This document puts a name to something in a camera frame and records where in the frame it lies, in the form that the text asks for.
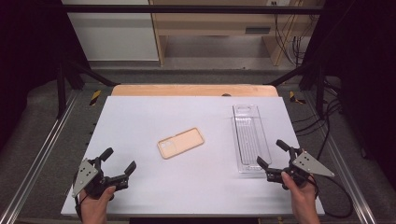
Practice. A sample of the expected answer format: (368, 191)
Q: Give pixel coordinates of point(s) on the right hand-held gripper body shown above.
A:
(306, 163)

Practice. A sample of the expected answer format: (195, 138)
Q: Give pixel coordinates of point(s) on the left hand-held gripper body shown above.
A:
(93, 179)

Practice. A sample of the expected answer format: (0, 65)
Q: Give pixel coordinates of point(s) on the clear plastic tray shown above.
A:
(250, 137)

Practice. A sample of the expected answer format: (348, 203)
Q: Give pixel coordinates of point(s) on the person's left hand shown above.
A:
(95, 205)

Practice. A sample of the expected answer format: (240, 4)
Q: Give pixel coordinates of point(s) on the person's right hand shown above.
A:
(300, 197)

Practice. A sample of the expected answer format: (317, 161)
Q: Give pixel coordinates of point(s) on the white table board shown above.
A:
(186, 186)

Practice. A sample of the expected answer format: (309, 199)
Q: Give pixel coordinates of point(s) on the wooden table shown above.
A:
(174, 90)

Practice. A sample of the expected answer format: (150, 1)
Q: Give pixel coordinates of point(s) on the dark curtain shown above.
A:
(28, 62)
(367, 77)

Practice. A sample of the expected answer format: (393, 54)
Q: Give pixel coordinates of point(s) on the white cabinet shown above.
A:
(115, 37)

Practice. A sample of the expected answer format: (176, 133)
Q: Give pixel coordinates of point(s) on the light wooden desk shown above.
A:
(211, 23)

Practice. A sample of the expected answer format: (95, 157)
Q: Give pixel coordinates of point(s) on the aluminium rail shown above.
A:
(34, 165)
(348, 168)

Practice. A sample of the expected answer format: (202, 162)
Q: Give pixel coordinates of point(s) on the black frame strut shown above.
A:
(292, 74)
(90, 74)

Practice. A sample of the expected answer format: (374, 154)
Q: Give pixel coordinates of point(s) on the black horizontal frame bar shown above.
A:
(186, 9)

